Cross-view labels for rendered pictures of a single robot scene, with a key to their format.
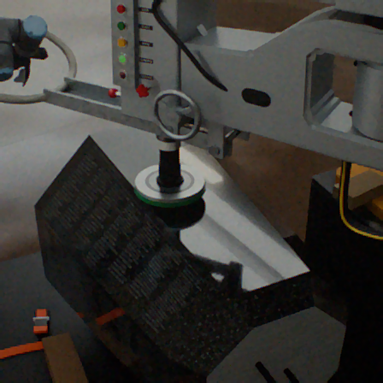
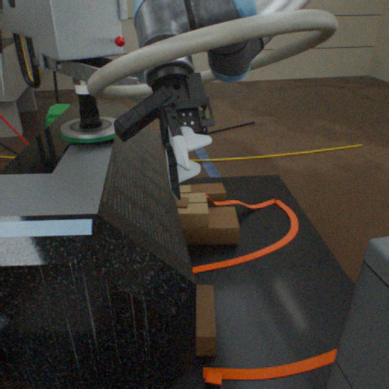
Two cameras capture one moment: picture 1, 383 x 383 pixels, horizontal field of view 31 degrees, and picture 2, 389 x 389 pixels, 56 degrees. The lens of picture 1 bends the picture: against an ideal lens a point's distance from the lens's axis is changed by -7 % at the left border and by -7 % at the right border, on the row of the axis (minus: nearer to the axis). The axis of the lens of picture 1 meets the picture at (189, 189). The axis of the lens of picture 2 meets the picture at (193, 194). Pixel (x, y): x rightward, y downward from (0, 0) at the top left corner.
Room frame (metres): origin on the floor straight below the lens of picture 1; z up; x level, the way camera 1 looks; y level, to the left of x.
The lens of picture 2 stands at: (2.97, 0.88, 1.36)
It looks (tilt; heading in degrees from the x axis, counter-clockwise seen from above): 29 degrees down; 201
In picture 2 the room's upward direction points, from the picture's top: straight up
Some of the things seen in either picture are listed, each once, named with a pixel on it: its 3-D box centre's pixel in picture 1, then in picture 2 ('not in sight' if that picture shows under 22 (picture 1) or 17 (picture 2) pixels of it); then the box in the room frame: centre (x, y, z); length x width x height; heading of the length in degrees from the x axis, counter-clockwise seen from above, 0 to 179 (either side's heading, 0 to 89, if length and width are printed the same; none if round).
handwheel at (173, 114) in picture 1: (182, 109); not in sight; (1.74, 0.02, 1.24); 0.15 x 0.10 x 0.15; 59
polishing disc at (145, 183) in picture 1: (169, 182); (91, 126); (1.91, 0.06, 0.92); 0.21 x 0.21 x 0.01
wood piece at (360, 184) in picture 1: (361, 189); not in sight; (2.05, -0.60, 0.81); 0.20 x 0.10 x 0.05; 125
